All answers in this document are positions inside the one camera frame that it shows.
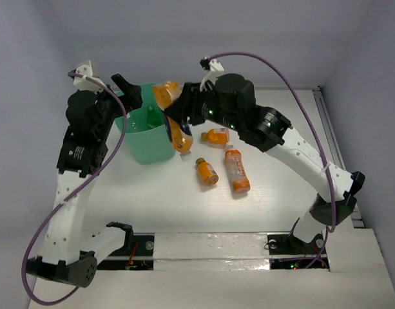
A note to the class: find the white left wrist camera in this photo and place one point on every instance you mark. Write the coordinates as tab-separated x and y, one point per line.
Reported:
81	72

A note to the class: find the green plastic bin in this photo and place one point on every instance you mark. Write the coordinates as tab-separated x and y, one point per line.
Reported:
153	145

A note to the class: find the clear plastic water bottle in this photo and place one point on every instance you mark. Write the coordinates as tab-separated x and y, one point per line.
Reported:
136	123

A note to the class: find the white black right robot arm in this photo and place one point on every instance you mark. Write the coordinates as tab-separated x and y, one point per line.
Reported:
273	134

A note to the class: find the orange juice bottle barcode label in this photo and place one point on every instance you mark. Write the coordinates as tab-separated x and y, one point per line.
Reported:
218	136

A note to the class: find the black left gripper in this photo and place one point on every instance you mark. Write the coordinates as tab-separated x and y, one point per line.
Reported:
120	97

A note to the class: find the yellow blue milk tea bottle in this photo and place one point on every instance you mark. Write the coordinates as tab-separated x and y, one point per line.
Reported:
179	135

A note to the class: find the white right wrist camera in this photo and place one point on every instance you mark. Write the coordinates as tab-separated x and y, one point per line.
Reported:
213	69

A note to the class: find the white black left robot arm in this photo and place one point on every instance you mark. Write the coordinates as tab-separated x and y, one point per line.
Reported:
62	258

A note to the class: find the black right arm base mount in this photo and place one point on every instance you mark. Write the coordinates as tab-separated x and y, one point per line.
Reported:
287	253

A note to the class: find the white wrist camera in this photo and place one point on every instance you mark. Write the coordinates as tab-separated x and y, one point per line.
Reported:
213	69
81	72

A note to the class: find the orange juice bottle gold cap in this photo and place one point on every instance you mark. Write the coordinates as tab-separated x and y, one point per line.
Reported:
206	172

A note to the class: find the green plastic bottle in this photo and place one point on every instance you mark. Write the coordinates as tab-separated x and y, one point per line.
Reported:
153	118

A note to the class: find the orange label clear tea bottle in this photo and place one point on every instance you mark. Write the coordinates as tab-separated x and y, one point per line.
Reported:
235	169

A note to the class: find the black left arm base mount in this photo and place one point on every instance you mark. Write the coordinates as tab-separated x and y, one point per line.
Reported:
138	257

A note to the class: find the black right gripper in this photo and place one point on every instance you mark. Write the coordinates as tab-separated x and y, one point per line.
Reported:
187	103

